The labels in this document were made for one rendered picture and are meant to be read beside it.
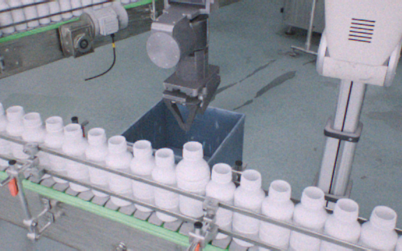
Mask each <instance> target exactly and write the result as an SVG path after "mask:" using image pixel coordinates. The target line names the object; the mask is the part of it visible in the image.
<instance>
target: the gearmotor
mask: <svg viewBox="0 0 402 251"><path fill-rule="evenodd" d="M126 26H128V15H127V12H126V10H125V9H124V7H123V6H122V5H120V4H117V3H116V4H113V5H111V6H106V7H100V8H95V9H92V10H90V11H87V12H83V13H82V14H81V15H80V18H79V19H78V20H75V21H72V22H67V23H64V24H62V25H60V26H58V27H59V35H60V39H61V46H62V50H63V53H64V56H65V57H66V58H69V57H70V56H73V57H74V59H75V58H77V57H80V56H84V55H86V54H89V53H92V52H94V43H93V38H95V37H98V36H102V35H105V36H106V35H109V34H110V36H111V37H112V42H113V44H112V46H113V50H114V62H113V64H112V66H111V67H110V68H109V69H108V70H107V71H106V72H104V73H101V74H99V75H96V76H93V77H90V78H87V79H85V81H87V80H90V79H93V78H95V77H99V76H101V75H103V74H105V73H107V72H109V71H110V70H111V69H112V67H113V66H114V64H115V61H116V52H115V43H114V37H115V34H114V33H115V32H117V31H119V30H120V29H124V28H125V27H126Z"/></svg>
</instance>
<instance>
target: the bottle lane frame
mask: <svg viewBox="0 0 402 251"><path fill-rule="evenodd" d="M6 177H8V174H7V173H6V170H5V171H3V172H2V171H0V182H1V181H2V180H4V179H5V178H6ZM41 182H42V181H41ZM41 182H40V183H41ZM40 183H34V182H32V181H29V178H26V179H24V180H23V181H22V185H23V188H24V192H25V195H26V198H27V201H28V204H29V209H30V211H31V216H32V217H34V218H36V217H37V216H38V215H39V214H41V213H42V212H43V211H44V210H45V207H44V203H43V198H46V199H49V201H50V206H51V210H50V209H49V210H48V211H47V212H49V213H51V214H52V217H53V220H54V223H51V224H50V225H49V226H48V227H47V228H45V230H44V231H43V232H42V236H43V237H46V238H48V239H50V240H52V241H55V242H58V243H60V244H62V245H65V246H67V247H70V248H72V249H74V250H79V251H113V250H114V249H115V248H117V247H118V248H119V249H121V250H127V251H187V249H188V247H189V245H190V244H189V243H188V236H187V235H185V234H180V233H179V230H180V229H181V227H180V228H178V230H176V231H171V230H169V229H165V228H163V225H164V223H165V222H164V223H163V224H162V225H161V226H158V225H154V224H152V223H150V222H148V219H149V218H150V216H149V217H148V218H147V219H146V220H141V219H139V218H135V217H134V214H135V212H134V213H132V214H131V215H127V214H125V213H121V212H119V209H120V208H118V209H117V210H116V211H114V210H112V209H109V208H106V207H105V205H106V203H107V202H106V203H105V204H104V205H102V206H100V205H98V204H95V203H92V202H91V200H92V199H93V198H91V199H90V200H89V201H87V200H85V199H81V198H79V194H78V195H76V196H73V195H70V194H67V193H66V191H67V190H65V191H63V192H59V191H57V190H54V189H53V187H54V185H53V186H52V187H51V188H49V187H46V186H44V185H41V184H40ZM55 185H56V184H55ZM0 219H1V220H3V221H5V222H8V223H10V224H12V225H15V226H17V227H20V228H22V229H25V230H28V229H27V227H26V226H24V224H23V222H24V215H23V212H22V208H21V205H20V201H19V199H18V196H17V195H16V196H12V193H11V191H10V187H9V185H8V184H7V185H5V186H4V187H2V188H0ZM47 223H48V219H47V214H46V213H45V214H44V215H43V216H42V217H41V218H40V219H39V220H38V230H39V231H40V230H41V229H42V228H43V227H44V226H45V225H46V224H47ZM229 248H230V244H229V245H228V246H227V247H226V249H223V248H219V247H217V246H215V245H212V239H211V240H210V242H208V244H207V246H206V248H205V249H203V251H229Z"/></svg>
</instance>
